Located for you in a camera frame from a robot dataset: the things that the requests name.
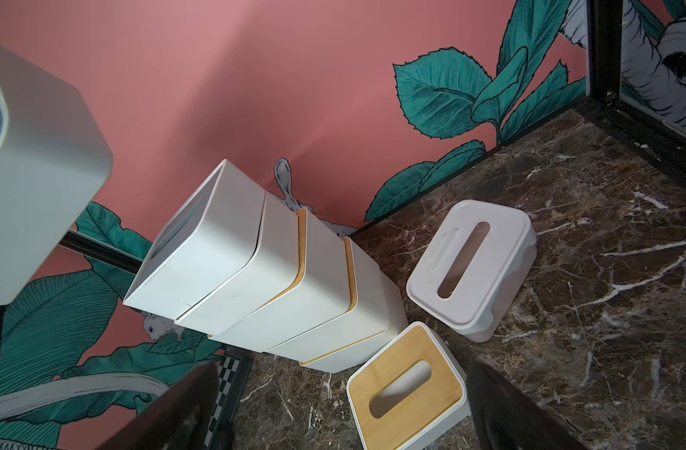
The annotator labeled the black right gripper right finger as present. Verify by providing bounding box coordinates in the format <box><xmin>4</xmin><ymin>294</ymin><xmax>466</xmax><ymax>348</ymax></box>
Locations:
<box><xmin>468</xmin><ymin>361</ymin><xmax>585</xmax><ymax>450</ymax></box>

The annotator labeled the white box grey lid back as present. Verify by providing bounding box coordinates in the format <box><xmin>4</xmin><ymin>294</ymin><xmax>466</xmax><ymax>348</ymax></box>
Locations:
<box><xmin>123</xmin><ymin>159</ymin><xmax>266</xmax><ymax>320</ymax></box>

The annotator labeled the black frame post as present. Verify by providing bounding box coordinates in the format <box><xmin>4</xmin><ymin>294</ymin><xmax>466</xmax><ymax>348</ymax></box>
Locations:
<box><xmin>59</xmin><ymin>230</ymin><xmax>142</xmax><ymax>275</ymax></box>
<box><xmin>587</xmin><ymin>0</ymin><xmax>623</xmax><ymax>105</ymax></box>

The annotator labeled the large white box bamboo lid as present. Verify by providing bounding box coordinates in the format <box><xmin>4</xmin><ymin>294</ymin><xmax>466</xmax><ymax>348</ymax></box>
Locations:
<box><xmin>268</xmin><ymin>237</ymin><xmax>389</xmax><ymax>363</ymax></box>

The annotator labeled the pink white drip tissue box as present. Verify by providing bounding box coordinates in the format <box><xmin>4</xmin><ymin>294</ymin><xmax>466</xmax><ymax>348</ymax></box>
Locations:
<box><xmin>407</xmin><ymin>200</ymin><xmax>537</xmax><ymax>342</ymax></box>

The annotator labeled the black right frame post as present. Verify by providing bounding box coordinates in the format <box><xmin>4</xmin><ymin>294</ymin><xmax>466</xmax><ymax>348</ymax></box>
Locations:
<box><xmin>587</xmin><ymin>0</ymin><xmax>623</xmax><ymax>105</ymax></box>

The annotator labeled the narrow white box bamboo lid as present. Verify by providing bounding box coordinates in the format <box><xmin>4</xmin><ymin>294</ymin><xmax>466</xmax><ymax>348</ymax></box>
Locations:
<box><xmin>175</xmin><ymin>193</ymin><xmax>300</xmax><ymax>337</ymax></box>

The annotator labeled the white box bamboo lid corner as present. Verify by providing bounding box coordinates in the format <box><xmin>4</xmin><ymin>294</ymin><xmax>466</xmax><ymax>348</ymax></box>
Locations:
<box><xmin>209</xmin><ymin>208</ymin><xmax>350</xmax><ymax>352</ymax></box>

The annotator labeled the white box grey lid front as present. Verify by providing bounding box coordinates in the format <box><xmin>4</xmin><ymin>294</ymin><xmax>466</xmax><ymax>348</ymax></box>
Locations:
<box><xmin>0</xmin><ymin>46</ymin><xmax>113</xmax><ymax>306</ymax></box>

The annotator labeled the black white checkerboard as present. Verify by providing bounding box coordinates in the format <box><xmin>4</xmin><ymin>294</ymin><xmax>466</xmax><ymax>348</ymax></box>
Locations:
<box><xmin>204</xmin><ymin>352</ymin><xmax>253</xmax><ymax>449</ymax></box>

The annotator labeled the white box grey lid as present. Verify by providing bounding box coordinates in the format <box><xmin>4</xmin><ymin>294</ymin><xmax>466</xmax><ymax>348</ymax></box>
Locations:
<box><xmin>123</xmin><ymin>159</ymin><xmax>266</xmax><ymax>320</ymax></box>
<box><xmin>0</xmin><ymin>46</ymin><xmax>113</xmax><ymax>306</ymax></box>

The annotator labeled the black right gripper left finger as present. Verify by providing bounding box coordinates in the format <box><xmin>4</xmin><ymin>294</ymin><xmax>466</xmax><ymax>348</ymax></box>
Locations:
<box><xmin>99</xmin><ymin>363</ymin><xmax>219</xmax><ymax>450</ymax></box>

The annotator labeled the black left frame post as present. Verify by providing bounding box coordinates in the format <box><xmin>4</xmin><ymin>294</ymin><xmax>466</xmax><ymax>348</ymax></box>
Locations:
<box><xmin>59</xmin><ymin>230</ymin><xmax>142</xmax><ymax>275</ymax></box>

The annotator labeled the white box yellow wood lid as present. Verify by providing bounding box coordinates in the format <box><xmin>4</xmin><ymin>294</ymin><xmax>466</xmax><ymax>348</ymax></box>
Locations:
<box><xmin>298</xmin><ymin>273</ymin><xmax>408</xmax><ymax>374</ymax></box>

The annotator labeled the small white box bamboo lid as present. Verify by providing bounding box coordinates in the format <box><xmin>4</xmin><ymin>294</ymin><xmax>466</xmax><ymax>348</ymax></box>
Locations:
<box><xmin>347</xmin><ymin>322</ymin><xmax>471</xmax><ymax>449</ymax></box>

